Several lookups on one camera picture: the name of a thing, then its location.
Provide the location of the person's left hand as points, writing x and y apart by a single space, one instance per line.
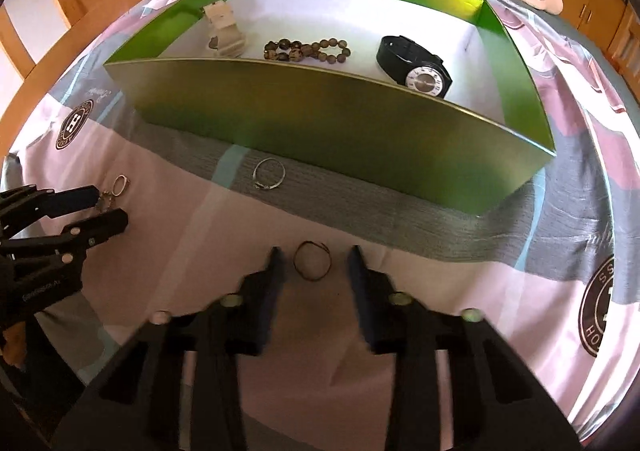
15 346

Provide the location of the black wrist watch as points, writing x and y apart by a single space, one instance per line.
395 56

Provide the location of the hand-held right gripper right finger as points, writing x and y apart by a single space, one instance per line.
362 301

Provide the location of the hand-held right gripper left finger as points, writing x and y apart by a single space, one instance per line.
267 301

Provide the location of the wooden footboard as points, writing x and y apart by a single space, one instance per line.
625 36

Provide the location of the gold earrings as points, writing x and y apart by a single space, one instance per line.
106 201

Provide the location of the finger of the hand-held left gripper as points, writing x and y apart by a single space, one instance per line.
65 201
100 226

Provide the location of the green cardboard box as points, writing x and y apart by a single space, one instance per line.
325 116

